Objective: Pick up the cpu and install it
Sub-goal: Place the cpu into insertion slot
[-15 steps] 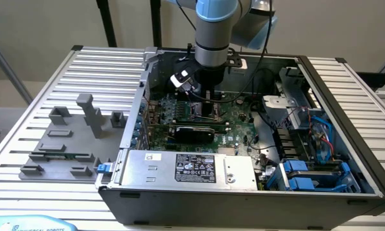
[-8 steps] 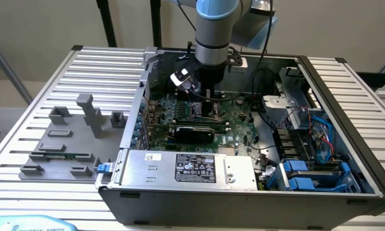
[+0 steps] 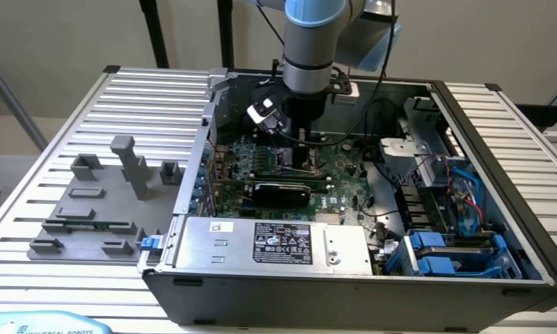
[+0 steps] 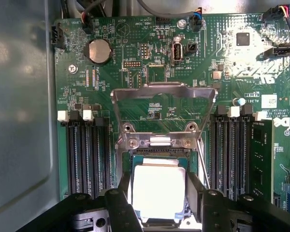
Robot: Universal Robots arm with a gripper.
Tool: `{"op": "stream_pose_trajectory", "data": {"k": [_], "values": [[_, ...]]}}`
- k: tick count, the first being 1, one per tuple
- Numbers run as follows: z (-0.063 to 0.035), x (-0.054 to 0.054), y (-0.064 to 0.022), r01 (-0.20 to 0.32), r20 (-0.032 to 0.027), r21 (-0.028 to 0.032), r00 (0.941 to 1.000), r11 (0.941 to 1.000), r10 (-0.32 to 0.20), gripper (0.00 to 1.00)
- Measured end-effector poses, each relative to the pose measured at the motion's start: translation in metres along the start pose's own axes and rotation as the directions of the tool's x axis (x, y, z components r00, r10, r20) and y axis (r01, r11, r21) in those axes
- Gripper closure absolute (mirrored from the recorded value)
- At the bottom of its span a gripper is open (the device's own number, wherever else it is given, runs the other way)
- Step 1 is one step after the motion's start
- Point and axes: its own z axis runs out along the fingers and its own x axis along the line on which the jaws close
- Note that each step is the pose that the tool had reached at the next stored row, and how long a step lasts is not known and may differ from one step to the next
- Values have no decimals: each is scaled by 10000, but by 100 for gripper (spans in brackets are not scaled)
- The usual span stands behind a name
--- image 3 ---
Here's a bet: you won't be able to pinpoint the green RAM stick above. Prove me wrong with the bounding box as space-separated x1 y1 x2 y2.
64 221 127 232

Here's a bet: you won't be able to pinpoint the green motherboard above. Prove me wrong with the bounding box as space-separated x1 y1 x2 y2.
211 134 378 223

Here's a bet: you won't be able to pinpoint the CPU socket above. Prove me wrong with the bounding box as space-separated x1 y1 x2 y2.
270 145 327 174

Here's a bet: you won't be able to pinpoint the open black PC case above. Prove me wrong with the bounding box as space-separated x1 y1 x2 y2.
142 67 557 326

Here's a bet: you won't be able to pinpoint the black graphics card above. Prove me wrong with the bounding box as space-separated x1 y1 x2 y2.
250 182 314 209

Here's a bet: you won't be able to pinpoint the blue case latch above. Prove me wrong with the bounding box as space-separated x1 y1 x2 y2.
139 234 163 252

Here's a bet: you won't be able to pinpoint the blue disk bay caddy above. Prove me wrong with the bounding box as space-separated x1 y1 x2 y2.
386 229 512 278

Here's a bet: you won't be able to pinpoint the red and black wire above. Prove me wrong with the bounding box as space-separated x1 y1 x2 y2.
418 154 487 234

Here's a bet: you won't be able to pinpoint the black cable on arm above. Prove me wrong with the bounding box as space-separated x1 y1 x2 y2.
278 0 400 145

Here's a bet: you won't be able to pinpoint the silver drive cage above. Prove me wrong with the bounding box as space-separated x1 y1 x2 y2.
379 96 468 189

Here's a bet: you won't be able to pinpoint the grey parts rack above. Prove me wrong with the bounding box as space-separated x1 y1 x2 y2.
27 135 187 262

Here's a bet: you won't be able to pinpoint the silver power supply unit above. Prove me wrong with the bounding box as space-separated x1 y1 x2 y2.
164 216 374 276

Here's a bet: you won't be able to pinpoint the teach pendant Universal Robots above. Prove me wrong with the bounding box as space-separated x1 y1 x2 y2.
0 310 112 334

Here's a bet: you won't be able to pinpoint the wrist camera with white bracket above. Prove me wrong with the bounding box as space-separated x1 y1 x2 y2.
247 98 290 135

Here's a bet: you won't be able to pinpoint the black stand pole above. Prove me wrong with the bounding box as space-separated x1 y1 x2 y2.
138 0 171 69
216 0 238 69

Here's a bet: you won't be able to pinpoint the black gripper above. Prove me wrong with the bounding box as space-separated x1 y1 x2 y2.
283 93 330 146

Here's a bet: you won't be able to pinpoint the aluminium frame post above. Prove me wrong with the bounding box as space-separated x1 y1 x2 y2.
0 47 48 151

